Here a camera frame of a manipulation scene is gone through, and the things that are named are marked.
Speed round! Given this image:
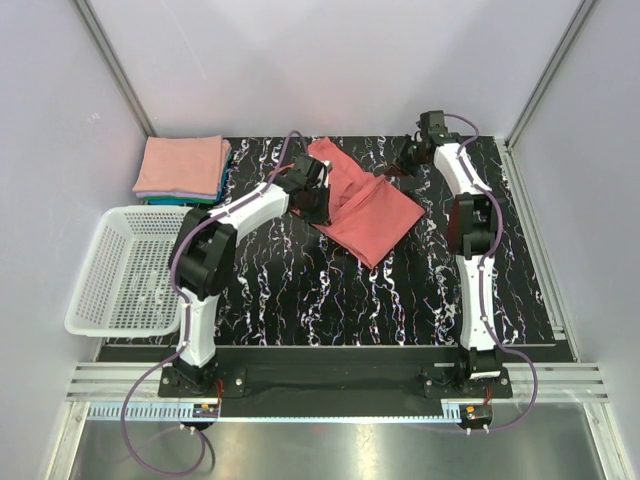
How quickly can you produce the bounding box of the red t shirt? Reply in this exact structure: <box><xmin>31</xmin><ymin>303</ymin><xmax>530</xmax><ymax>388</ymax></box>
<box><xmin>309</xmin><ymin>137</ymin><xmax>424</xmax><ymax>269</ymax></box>

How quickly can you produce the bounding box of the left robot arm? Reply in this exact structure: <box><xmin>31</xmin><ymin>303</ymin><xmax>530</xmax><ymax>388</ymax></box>
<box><xmin>169</xmin><ymin>154</ymin><xmax>332</xmax><ymax>396</ymax></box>

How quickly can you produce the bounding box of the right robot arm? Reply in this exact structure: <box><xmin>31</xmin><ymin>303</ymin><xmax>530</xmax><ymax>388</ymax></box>
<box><xmin>386</xmin><ymin>110</ymin><xmax>504</xmax><ymax>397</ymax></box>

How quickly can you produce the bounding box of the folded lilac t shirt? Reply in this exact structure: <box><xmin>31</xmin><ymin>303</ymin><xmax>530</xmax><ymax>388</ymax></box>
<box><xmin>134</xmin><ymin>190</ymin><xmax>221</xmax><ymax>201</ymax></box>

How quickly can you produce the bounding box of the folded pink t shirt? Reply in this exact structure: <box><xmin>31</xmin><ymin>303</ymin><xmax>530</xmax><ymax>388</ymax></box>
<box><xmin>133</xmin><ymin>136</ymin><xmax>231</xmax><ymax>197</ymax></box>

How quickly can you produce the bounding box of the white plastic basket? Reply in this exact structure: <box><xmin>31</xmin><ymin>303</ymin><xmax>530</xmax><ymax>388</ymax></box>
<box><xmin>64</xmin><ymin>205</ymin><xmax>189</xmax><ymax>338</ymax></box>

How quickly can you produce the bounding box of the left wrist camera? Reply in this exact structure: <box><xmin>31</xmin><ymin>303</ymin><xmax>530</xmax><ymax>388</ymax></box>
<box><xmin>319</xmin><ymin>161</ymin><xmax>332</xmax><ymax>188</ymax></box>

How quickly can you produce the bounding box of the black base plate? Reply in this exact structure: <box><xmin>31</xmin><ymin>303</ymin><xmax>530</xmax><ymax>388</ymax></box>
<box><xmin>158</xmin><ymin>346</ymin><xmax>513</xmax><ymax>405</ymax></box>

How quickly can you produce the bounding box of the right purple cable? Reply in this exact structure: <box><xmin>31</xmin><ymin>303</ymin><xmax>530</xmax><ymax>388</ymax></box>
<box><xmin>444</xmin><ymin>113</ymin><xmax>539</xmax><ymax>434</ymax></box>

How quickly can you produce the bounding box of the purple cable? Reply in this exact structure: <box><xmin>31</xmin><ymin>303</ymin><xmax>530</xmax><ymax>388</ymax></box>
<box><xmin>444</xmin><ymin>113</ymin><xmax>539</xmax><ymax>434</ymax></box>
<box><xmin>122</xmin><ymin>130</ymin><xmax>309</xmax><ymax>474</ymax></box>

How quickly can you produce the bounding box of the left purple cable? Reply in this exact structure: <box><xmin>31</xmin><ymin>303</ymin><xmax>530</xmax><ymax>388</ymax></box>
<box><xmin>122</xmin><ymin>130</ymin><xmax>309</xmax><ymax>474</ymax></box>

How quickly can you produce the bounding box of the white slotted cable duct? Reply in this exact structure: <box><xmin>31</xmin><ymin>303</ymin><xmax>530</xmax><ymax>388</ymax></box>
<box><xmin>89</xmin><ymin>398</ymin><xmax>461</xmax><ymax>424</ymax></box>

